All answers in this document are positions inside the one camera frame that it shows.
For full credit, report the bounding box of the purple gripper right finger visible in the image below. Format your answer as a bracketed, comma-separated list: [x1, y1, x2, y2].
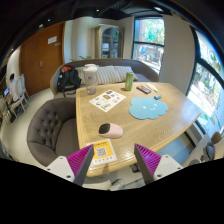
[134, 144, 162, 184]

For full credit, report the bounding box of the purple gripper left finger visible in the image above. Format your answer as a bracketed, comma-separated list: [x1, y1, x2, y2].
[67, 145, 94, 186]

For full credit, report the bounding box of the pink and black computer mouse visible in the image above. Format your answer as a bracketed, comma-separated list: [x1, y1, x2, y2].
[98, 123, 123, 138]

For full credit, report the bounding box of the blue cloud mouse pad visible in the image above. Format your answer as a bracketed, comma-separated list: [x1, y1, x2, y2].
[129, 97, 168, 120]

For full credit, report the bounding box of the yellow QR code card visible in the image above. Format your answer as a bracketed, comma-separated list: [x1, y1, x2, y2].
[88, 139, 117, 167]

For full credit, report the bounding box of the grey tufted armchair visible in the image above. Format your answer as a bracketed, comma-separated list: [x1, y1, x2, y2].
[27, 98, 79, 167]

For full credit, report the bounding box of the black office chair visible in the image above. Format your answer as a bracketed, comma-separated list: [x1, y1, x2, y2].
[189, 132, 224, 165]

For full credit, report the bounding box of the small teal eraser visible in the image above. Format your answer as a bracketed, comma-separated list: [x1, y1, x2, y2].
[154, 95, 162, 100]

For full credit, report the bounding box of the white sticker sheet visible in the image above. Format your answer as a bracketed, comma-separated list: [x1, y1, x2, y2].
[90, 90, 125, 112]

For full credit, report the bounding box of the black remote control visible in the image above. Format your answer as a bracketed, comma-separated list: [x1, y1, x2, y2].
[136, 85, 151, 94]

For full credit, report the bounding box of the black and red backpack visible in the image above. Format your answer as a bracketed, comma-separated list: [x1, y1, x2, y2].
[57, 66, 82, 96]

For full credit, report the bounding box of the green drink can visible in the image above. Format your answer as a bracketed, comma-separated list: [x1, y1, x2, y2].
[125, 72, 134, 91]

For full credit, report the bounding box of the grey sofa bench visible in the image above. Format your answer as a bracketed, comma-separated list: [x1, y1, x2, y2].
[49, 58, 160, 98]

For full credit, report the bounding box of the striped cushion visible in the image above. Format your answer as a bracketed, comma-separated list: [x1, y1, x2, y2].
[76, 65, 133, 85]

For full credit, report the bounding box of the clear plastic shaker bottle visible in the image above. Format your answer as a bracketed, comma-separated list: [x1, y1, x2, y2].
[83, 64, 98, 95]

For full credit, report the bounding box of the person in white shirt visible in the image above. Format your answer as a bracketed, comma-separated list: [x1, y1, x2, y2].
[9, 73, 20, 103]

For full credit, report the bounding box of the wooden door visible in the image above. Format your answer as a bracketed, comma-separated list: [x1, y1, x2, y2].
[20, 22, 64, 95]

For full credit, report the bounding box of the glass door cabinet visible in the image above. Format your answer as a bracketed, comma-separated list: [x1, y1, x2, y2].
[95, 24, 124, 58]

